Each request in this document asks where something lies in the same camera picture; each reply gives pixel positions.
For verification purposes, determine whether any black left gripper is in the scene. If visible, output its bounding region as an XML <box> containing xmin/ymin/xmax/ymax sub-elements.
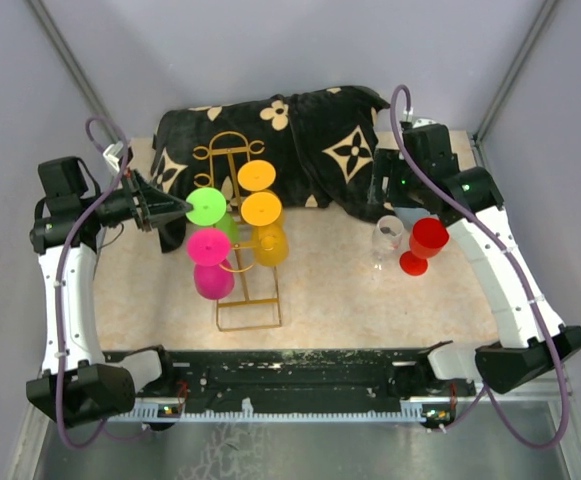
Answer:
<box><xmin>82</xmin><ymin>167</ymin><xmax>194</xmax><ymax>232</ymax></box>

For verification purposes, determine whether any clear wine glass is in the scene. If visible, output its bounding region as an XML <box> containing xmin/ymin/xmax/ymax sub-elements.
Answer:
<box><xmin>372</xmin><ymin>215</ymin><xmax>405</xmax><ymax>271</ymax></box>

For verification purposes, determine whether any green plastic wine glass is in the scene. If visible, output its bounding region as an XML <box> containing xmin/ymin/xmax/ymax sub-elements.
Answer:
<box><xmin>185</xmin><ymin>187</ymin><xmax>239</xmax><ymax>244</ymax></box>

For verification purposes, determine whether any pink plastic wine glass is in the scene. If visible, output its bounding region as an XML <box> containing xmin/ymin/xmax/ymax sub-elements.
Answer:
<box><xmin>186</xmin><ymin>228</ymin><xmax>235</xmax><ymax>300</ymax></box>

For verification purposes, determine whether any red plastic wine glass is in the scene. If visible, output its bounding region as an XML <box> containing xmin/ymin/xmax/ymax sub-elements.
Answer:
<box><xmin>399</xmin><ymin>217</ymin><xmax>450</xmax><ymax>276</ymax></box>

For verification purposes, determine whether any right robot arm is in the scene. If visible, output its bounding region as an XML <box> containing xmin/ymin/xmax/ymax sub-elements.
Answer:
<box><xmin>370</xmin><ymin>119</ymin><xmax>581</xmax><ymax>396</ymax></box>

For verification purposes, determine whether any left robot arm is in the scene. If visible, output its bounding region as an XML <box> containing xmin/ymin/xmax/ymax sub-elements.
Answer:
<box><xmin>26</xmin><ymin>157</ymin><xmax>192</xmax><ymax>429</ymax></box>

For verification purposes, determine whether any orange plastic wine glass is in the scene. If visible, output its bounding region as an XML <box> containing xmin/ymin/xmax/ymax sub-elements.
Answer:
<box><xmin>237</xmin><ymin>160</ymin><xmax>276</xmax><ymax>192</ymax></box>

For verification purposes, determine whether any light blue denim cloth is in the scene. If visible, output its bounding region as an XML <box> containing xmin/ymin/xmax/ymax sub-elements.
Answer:
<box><xmin>394</xmin><ymin>207</ymin><xmax>423</xmax><ymax>231</ymax></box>

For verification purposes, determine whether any black patterned plush blanket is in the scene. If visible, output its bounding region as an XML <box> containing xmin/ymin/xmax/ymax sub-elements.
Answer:
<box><xmin>150</xmin><ymin>86</ymin><xmax>392</xmax><ymax>223</ymax></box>

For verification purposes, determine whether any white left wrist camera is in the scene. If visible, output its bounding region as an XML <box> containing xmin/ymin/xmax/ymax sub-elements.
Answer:
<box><xmin>102</xmin><ymin>141</ymin><xmax>124</xmax><ymax>175</ymax></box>

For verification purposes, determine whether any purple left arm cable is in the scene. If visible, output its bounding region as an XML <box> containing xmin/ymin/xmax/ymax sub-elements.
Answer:
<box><xmin>54</xmin><ymin>117</ymin><xmax>171</xmax><ymax>450</ymax></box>

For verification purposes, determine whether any gold wire glass rack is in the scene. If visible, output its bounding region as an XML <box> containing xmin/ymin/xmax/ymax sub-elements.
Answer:
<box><xmin>193</xmin><ymin>131</ymin><xmax>283</xmax><ymax>333</ymax></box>

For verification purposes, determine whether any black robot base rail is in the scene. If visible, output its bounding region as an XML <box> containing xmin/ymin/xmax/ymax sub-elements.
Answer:
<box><xmin>102</xmin><ymin>344</ymin><xmax>476</xmax><ymax>414</ymax></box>

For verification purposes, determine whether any grey cable duct strip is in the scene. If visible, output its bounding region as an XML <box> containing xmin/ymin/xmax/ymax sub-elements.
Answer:
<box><xmin>110</xmin><ymin>399</ymin><xmax>450</xmax><ymax>424</ymax></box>

